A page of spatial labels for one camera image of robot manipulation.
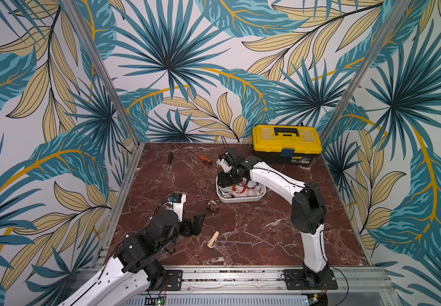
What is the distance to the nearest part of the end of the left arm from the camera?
63 centimetres

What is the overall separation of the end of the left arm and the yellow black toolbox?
0.52 metres

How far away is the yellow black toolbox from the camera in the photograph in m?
1.00
